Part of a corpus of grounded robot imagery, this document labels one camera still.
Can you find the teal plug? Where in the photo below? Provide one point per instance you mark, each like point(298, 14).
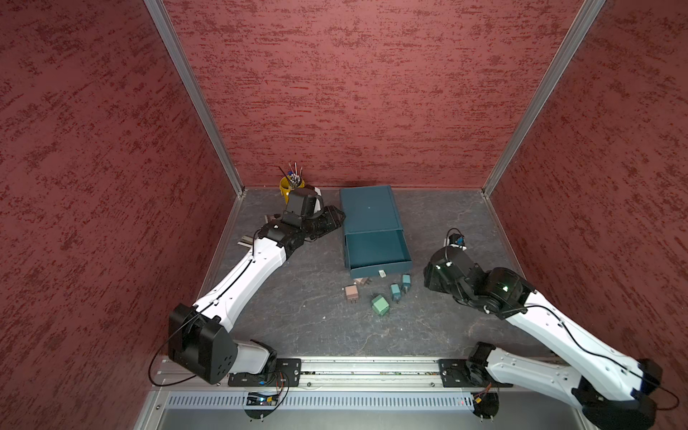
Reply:
point(396, 292)
point(406, 283)

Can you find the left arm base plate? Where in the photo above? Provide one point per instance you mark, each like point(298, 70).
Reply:
point(278, 373)

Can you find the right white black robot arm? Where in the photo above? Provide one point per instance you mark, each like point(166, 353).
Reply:
point(612, 390)

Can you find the beige stapler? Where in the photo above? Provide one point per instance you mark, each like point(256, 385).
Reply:
point(246, 241)

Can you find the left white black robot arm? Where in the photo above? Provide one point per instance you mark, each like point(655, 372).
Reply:
point(199, 336)

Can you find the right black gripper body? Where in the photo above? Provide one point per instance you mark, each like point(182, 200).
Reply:
point(436, 279)

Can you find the teal drawer cabinet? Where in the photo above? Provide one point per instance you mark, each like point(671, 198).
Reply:
point(374, 241)

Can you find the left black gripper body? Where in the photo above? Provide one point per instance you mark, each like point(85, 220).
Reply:
point(321, 223)

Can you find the pink plug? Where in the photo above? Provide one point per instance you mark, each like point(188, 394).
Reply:
point(362, 281)
point(351, 293)

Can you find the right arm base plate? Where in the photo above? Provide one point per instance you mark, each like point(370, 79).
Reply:
point(461, 373)

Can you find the yellow pen cup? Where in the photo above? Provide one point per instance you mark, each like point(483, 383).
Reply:
point(288, 184)

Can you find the aluminium front rail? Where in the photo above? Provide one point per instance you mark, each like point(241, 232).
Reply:
point(409, 373)

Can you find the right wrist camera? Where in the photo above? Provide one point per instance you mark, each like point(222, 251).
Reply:
point(455, 238)

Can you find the green plug large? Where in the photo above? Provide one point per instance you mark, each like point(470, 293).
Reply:
point(380, 305)

